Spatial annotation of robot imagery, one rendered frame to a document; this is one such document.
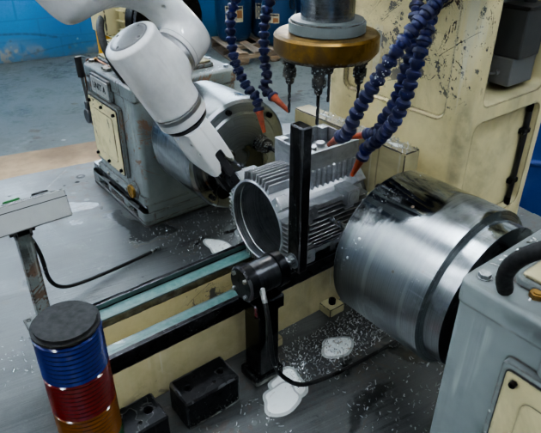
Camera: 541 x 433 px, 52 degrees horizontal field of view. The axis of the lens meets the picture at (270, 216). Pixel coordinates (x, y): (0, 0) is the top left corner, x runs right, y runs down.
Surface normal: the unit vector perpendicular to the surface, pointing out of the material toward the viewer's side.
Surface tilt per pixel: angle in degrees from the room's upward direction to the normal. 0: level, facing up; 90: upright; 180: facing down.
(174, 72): 80
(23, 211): 64
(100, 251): 0
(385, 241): 51
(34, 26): 90
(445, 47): 90
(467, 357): 89
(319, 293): 90
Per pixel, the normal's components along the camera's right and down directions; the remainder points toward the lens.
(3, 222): 0.55, -0.02
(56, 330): 0.00, -0.86
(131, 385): 0.61, 0.41
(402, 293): -0.77, 0.11
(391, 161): -0.79, 0.31
